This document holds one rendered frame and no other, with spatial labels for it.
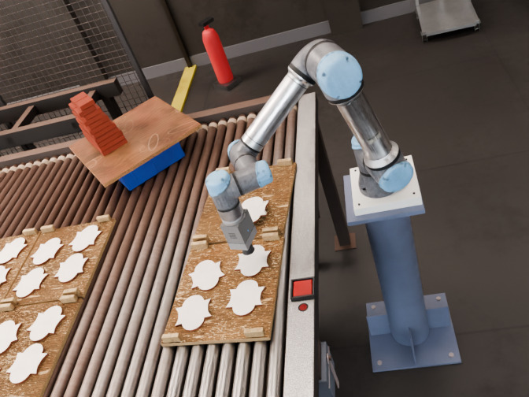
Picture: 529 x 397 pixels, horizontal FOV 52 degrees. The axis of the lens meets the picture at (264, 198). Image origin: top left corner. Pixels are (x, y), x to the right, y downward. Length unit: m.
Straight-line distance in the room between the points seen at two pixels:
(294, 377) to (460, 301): 1.39
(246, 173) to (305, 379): 0.60
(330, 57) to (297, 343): 0.80
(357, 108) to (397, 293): 0.98
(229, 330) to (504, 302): 1.49
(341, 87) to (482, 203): 1.86
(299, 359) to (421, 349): 1.13
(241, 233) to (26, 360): 0.82
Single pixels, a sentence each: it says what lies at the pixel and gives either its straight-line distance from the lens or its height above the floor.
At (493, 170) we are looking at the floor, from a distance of 3.45.
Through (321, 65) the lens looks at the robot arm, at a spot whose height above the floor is 1.52.
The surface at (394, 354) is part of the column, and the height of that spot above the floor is 0.01.
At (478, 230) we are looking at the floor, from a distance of 3.09.
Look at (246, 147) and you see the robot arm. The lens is 1.70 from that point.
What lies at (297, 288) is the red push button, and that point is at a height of 0.93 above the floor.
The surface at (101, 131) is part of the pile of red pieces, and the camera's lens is 2.53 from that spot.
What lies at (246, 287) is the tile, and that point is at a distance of 1.76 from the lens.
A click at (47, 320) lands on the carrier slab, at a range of 2.07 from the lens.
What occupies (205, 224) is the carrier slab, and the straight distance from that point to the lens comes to 2.06.
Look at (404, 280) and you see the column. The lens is 2.28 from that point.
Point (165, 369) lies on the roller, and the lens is 1.72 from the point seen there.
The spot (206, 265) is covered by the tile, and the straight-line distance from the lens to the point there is 1.89.
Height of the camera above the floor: 2.19
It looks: 37 degrees down
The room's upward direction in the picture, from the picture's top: 21 degrees counter-clockwise
